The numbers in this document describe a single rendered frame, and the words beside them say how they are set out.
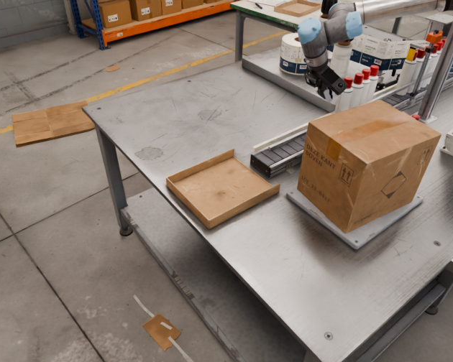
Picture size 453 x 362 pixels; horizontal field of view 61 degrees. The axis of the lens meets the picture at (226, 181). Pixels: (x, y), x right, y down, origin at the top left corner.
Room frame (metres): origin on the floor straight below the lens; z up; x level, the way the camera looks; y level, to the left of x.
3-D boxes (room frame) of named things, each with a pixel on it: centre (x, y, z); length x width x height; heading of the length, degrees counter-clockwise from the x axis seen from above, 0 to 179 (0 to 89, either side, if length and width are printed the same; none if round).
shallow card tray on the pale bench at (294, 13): (3.29, -0.55, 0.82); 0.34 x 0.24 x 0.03; 140
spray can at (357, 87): (1.42, -0.51, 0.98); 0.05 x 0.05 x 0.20
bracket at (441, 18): (1.97, -1.04, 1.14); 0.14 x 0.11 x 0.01; 128
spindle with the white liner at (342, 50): (1.80, -0.54, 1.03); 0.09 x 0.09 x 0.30
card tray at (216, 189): (1.02, 0.01, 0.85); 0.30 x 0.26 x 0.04; 128
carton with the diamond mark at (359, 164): (0.97, -0.43, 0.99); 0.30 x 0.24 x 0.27; 120
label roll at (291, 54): (1.96, -0.37, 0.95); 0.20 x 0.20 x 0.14
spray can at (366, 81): (1.47, -0.55, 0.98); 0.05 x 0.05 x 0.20
